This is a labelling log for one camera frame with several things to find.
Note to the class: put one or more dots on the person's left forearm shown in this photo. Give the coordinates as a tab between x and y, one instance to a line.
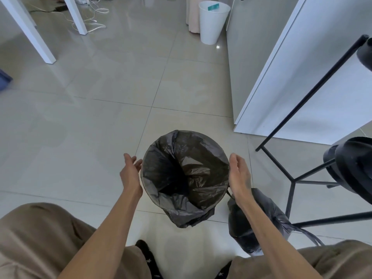
101	244

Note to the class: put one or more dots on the person's right hand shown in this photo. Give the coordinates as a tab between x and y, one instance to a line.
241	180

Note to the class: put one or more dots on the black star-patterned sock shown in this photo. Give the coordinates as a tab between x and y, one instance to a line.
225	271
148	258

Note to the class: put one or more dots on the black metal plant stand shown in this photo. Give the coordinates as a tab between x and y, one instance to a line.
354	165

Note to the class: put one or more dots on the person's left hand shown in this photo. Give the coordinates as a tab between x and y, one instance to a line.
130	177

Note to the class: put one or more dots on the small white waste bin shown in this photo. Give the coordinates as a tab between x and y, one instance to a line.
213	29

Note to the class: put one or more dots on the teal packet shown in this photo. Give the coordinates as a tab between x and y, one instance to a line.
213	7

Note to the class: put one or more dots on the blue cushion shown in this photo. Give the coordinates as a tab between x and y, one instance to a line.
4	79

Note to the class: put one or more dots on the beige trousers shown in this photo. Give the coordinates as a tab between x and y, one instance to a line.
35	238

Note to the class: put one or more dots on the white table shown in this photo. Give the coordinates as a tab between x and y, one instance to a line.
35	40

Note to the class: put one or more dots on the person's right forearm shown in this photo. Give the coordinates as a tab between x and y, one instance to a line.
270	235

